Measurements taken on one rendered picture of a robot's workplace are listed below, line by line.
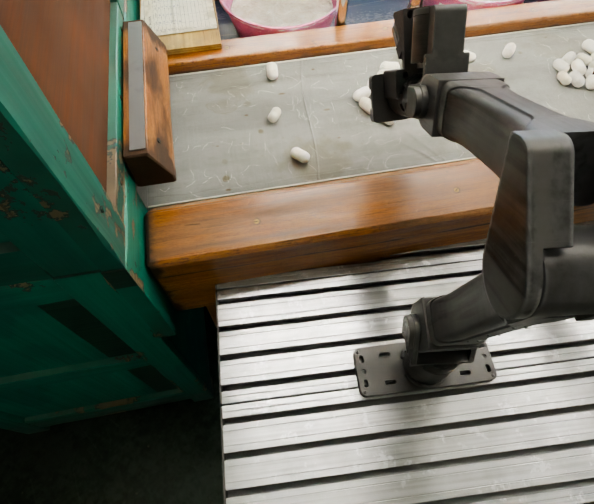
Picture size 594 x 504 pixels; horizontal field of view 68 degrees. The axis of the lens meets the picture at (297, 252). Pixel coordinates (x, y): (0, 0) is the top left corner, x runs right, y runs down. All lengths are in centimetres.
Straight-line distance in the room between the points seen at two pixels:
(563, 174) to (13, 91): 39
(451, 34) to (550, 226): 31
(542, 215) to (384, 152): 51
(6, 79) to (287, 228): 40
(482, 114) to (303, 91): 51
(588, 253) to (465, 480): 43
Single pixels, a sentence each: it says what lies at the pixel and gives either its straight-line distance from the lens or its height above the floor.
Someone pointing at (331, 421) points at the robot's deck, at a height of 67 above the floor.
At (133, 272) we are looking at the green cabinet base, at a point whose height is 81.
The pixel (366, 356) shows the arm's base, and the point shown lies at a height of 68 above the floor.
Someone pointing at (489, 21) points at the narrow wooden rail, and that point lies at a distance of 107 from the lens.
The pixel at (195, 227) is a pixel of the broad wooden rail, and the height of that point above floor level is 76.
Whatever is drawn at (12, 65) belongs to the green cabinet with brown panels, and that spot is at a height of 110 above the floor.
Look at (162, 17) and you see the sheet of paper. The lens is 102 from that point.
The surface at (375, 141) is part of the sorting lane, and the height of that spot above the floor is 74.
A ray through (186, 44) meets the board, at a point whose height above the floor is 78.
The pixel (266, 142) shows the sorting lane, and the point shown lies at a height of 74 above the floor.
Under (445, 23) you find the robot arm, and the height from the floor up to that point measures 102.
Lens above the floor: 133
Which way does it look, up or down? 62 degrees down
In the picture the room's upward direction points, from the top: straight up
